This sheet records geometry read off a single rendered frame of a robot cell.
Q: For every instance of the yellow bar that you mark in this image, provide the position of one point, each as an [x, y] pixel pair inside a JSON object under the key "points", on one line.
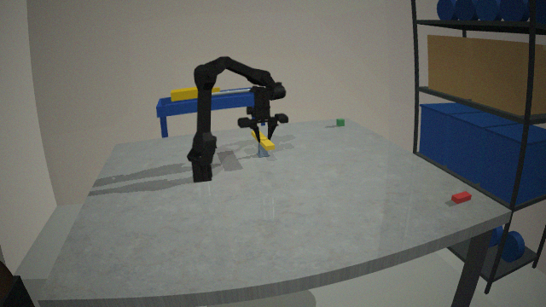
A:
{"points": [[264, 141]]}

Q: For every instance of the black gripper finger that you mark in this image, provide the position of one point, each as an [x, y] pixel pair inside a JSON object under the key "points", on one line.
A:
{"points": [[256, 131], [271, 129]]}

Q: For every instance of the small red block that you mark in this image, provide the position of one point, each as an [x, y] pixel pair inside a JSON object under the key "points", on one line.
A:
{"points": [[461, 197]]}

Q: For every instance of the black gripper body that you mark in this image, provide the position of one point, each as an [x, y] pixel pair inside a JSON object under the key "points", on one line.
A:
{"points": [[262, 112]]}

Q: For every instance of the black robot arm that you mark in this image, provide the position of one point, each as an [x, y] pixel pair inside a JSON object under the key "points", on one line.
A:
{"points": [[204, 143]]}

